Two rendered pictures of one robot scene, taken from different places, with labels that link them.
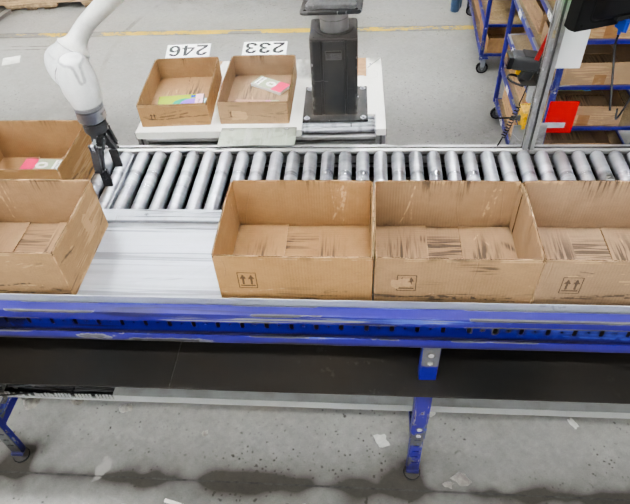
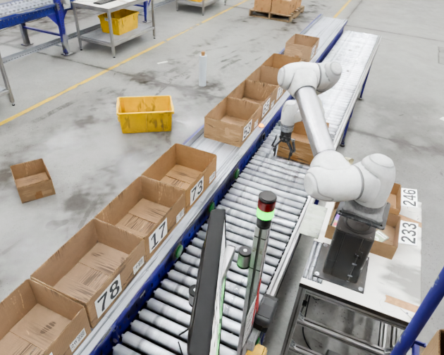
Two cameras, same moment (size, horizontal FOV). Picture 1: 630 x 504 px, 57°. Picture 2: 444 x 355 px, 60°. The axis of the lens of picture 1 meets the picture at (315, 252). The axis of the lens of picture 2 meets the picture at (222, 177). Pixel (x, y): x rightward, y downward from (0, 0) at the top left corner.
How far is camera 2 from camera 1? 248 cm
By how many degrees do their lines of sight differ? 74
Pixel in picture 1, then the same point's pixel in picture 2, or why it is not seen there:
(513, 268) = (102, 213)
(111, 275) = (208, 144)
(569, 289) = (85, 242)
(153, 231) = (227, 156)
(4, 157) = not seen: hidden behind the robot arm
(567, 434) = not seen: outside the picture
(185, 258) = not seen: hidden behind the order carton
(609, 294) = (71, 258)
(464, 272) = (116, 203)
